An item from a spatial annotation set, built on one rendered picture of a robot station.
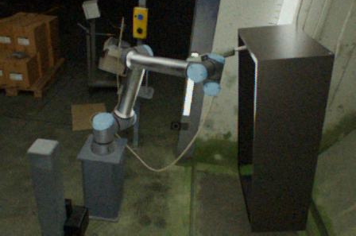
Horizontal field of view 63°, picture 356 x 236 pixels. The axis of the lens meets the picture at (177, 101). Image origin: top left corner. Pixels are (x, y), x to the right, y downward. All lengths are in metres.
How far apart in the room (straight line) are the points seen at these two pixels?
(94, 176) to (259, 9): 1.82
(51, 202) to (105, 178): 1.55
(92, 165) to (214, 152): 1.31
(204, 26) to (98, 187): 1.53
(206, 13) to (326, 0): 0.92
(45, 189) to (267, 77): 1.07
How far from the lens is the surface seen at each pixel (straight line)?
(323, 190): 3.02
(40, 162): 0.70
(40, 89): 4.39
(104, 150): 2.22
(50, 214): 0.81
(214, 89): 1.56
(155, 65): 1.59
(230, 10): 2.45
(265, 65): 1.41
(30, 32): 4.53
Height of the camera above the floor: 2.05
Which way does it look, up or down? 28 degrees down
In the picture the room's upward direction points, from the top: 7 degrees clockwise
